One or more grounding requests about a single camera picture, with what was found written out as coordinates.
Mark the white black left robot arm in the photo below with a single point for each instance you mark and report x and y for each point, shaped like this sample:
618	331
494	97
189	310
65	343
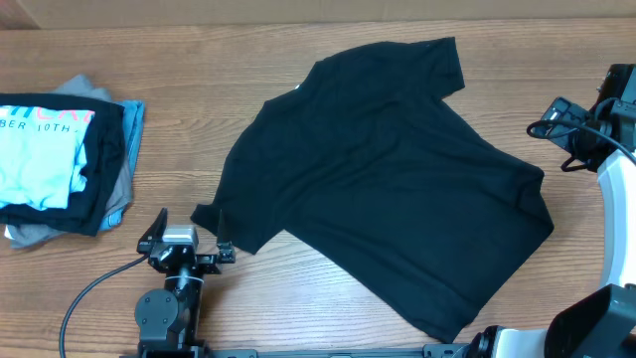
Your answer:
168	317

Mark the folded black printed t-shirt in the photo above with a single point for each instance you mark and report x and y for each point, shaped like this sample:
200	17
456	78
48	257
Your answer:
42	155

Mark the folded grey shirt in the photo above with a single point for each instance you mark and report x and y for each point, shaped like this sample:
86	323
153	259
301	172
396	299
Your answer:
108	184

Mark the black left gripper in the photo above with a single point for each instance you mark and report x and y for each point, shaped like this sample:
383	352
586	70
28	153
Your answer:
226	253

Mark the folded blue shirt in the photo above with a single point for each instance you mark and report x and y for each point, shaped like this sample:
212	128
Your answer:
130	134

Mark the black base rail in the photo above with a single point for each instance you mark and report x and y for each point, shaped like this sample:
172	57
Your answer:
427	351

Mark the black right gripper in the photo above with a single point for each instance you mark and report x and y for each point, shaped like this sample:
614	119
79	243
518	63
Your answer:
558	119

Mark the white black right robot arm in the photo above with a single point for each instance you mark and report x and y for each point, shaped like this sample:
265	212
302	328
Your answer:
601	324

